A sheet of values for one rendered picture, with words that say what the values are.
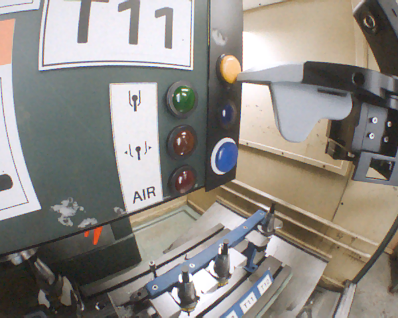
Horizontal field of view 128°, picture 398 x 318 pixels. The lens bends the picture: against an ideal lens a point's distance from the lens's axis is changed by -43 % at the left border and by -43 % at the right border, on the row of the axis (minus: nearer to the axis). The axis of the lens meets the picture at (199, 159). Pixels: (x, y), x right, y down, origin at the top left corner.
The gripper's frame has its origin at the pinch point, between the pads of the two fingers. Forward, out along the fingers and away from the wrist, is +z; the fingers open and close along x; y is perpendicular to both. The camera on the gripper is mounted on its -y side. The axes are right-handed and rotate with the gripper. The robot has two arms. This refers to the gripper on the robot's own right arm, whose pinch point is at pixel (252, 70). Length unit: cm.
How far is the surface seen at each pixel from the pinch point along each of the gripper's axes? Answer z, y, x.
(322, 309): -57, 98, 30
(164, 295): 12.1, 42.0, -0.7
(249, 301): -10, 70, 17
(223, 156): 2.0, 7.5, -0.9
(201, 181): 3.6, 9.9, -1.9
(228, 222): 9, 82, 76
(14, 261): 27.5, 22.1, -17.6
